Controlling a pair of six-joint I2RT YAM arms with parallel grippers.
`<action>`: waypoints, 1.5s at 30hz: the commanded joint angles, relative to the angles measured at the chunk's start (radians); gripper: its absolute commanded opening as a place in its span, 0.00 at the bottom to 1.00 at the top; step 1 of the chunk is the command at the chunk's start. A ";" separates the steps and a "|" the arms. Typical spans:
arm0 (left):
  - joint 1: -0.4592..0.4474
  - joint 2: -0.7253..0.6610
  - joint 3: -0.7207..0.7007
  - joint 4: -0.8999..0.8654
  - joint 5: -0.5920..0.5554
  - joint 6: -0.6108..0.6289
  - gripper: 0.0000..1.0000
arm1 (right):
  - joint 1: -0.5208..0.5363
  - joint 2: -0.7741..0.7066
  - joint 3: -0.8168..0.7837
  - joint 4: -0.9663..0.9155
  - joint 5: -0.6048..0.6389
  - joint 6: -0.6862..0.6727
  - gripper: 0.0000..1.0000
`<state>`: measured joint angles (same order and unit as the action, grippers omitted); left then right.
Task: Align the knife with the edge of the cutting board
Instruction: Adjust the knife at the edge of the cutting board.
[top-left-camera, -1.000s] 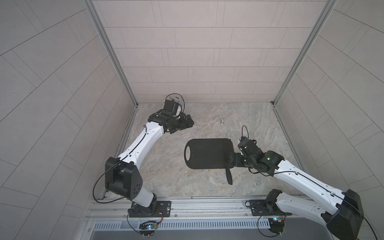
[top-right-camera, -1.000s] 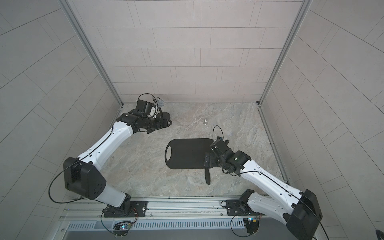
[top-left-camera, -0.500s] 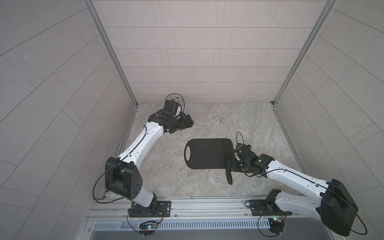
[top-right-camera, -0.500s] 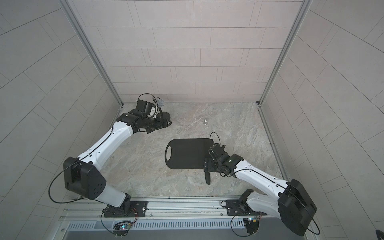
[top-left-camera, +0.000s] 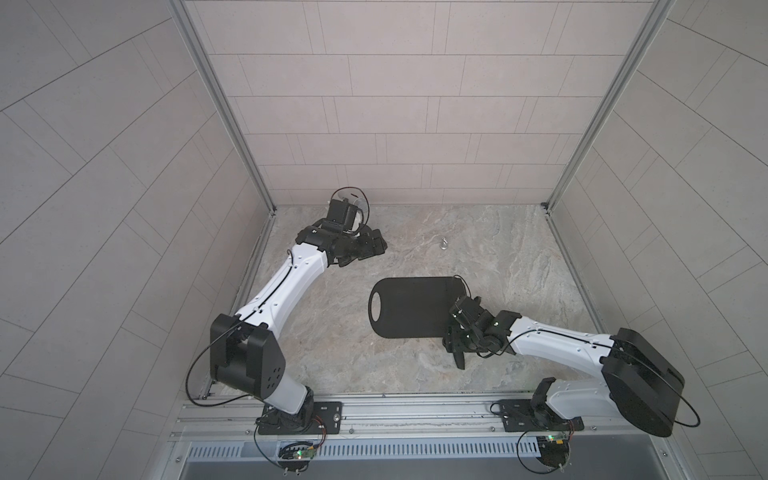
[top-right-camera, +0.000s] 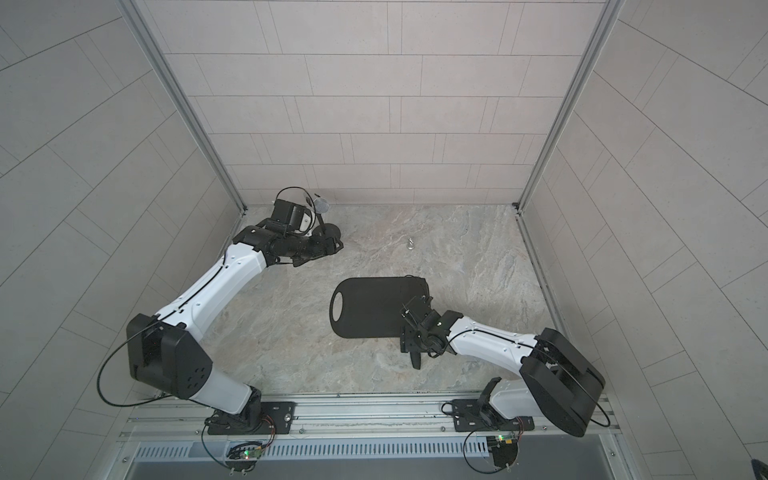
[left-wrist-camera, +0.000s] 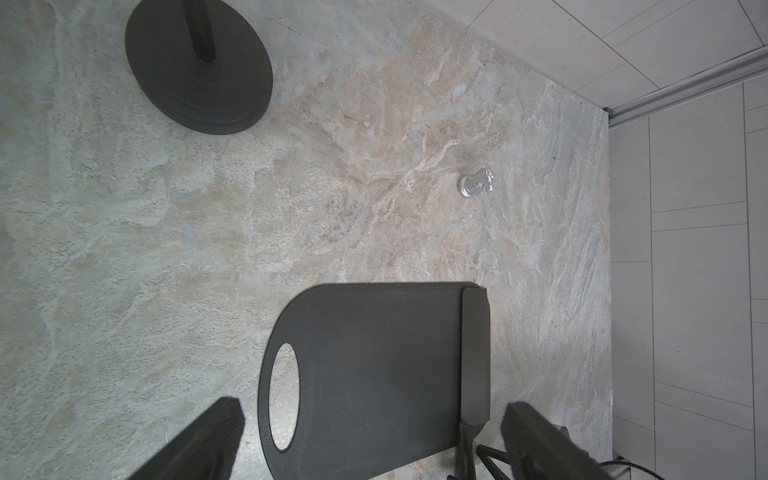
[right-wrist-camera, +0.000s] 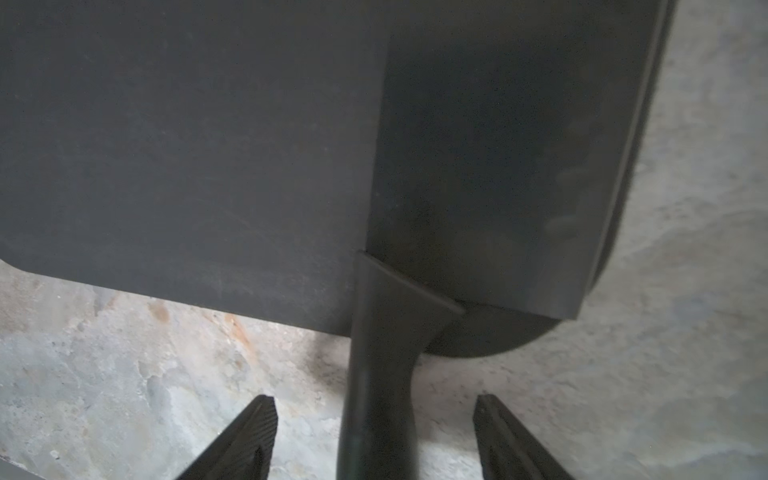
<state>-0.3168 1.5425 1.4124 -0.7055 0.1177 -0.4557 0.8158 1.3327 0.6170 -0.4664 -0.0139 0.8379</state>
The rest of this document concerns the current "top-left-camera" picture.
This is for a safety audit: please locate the right green circuit board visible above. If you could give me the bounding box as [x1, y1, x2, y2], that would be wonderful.
[537, 435, 571, 470]

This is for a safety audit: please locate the right corner aluminium post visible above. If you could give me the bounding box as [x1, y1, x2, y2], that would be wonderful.
[542, 0, 676, 215]

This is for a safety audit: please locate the green circuit board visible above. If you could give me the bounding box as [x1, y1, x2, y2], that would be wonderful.
[277, 441, 319, 474]
[537, 435, 571, 470]

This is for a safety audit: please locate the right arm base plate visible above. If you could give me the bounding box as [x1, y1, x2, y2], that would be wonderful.
[489, 399, 585, 433]

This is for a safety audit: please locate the aluminium rail frame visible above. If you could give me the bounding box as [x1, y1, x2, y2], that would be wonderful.
[161, 392, 638, 444]

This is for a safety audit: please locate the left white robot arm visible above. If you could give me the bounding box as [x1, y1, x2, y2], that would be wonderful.
[209, 225, 387, 416]

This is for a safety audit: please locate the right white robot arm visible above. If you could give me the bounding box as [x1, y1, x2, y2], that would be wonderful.
[443, 296, 685, 438]

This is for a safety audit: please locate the left corner aluminium post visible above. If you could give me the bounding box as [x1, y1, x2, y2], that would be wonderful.
[168, 0, 277, 217]

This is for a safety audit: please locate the corner aluminium post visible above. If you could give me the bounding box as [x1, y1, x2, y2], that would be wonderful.
[542, 0, 676, 215]
[168, 0, 277, 217]

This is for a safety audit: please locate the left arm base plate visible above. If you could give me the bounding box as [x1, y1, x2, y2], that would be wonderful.
[257, 401, 344, 436]

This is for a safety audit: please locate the black cutting board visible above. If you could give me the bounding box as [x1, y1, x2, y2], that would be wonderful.
[368, 276, 467, 339]

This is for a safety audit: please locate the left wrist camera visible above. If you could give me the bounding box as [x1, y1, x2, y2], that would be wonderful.
[324, 199, 364, 234]

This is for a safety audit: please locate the black knife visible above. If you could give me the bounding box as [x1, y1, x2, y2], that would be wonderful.
[452, 348, 466, 370]

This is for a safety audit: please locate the left green circuit board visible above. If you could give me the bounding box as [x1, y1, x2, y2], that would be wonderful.
[277, 441, 319, 474]

